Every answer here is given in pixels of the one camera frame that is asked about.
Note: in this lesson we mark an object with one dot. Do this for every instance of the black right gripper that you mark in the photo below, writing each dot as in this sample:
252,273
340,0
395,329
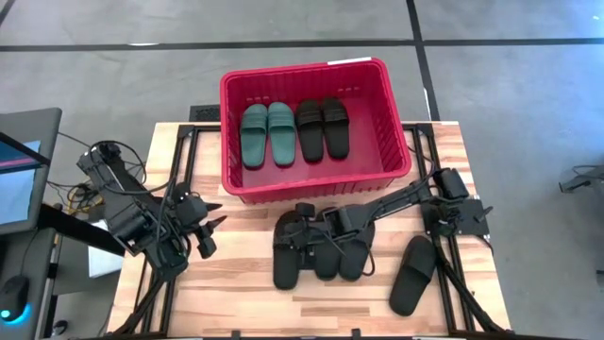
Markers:
313,231

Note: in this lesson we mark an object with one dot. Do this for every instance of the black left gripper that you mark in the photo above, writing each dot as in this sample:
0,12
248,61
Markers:
205,243

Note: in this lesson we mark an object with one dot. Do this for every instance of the black rubber slide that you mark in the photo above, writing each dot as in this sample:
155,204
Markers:
411,278
310,134
285,269
355,264
336,130
326,271

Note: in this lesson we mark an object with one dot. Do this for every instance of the green rubber slide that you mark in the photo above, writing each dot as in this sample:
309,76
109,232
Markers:
255,137
282,134

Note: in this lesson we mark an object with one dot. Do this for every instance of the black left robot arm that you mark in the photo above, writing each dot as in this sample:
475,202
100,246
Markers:
118,208

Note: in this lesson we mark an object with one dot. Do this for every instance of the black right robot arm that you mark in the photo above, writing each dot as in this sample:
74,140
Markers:
391,200

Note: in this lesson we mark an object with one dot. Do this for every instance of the red plastic bin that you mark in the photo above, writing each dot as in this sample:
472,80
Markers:
368,141

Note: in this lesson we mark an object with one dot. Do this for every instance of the black floor vent grille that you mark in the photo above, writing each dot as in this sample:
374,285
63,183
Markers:
206,113

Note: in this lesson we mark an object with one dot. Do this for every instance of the white paper box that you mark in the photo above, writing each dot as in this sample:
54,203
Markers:
104,260

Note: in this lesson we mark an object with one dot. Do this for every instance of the black desk beam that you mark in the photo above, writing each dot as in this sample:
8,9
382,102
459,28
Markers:
71,226

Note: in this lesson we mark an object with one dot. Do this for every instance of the grey computer monitor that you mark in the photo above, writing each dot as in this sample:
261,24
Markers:
23,179

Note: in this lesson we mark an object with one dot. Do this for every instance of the dark grey desk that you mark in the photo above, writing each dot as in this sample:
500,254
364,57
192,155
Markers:
23,255

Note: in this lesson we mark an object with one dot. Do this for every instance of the grey stand foot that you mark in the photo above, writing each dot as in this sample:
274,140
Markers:
582,179

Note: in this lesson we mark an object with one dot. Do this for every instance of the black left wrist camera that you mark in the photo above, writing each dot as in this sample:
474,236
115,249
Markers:
191,208

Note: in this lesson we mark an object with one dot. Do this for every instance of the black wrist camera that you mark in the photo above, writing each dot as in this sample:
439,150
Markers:
191,208
339,221

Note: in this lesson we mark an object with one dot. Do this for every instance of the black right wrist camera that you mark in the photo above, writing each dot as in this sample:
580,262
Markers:
339,221

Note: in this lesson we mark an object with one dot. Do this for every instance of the black aluminium frame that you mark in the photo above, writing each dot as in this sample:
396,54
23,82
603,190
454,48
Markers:
445,264
181,141

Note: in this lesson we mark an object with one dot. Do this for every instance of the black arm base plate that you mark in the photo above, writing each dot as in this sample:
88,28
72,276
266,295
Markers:
472,217

